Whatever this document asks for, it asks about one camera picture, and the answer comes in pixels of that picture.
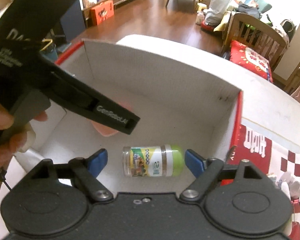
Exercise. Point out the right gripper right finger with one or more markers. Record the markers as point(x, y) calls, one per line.
point(237, 200)

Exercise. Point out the green lid jar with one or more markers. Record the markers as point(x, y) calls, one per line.
point(153, 161)

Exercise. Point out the pink toy figure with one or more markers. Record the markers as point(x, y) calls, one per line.
point(290, 186)

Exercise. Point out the white plastic bag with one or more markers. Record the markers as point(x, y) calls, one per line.
point(216, 10)

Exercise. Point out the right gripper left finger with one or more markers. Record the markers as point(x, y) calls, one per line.
point(52, 198)

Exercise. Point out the orange gift box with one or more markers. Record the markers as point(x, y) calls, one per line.
point(102, 12)

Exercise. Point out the wooden crib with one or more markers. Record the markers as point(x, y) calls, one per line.
point(269, 42)

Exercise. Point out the person's left hand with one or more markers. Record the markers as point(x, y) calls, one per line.
point(16, 110)

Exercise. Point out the red patterned table mat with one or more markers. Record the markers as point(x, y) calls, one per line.
point(273, 159)

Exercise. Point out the green trash bin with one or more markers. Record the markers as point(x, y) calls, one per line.
point(49, 49)

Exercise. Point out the pink bowl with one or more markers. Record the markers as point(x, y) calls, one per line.
point(107, 131)

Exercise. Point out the red printed bag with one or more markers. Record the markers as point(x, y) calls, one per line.
point(249, 59)

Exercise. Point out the red cardboard box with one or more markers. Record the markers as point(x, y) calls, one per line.
point(178, 101)

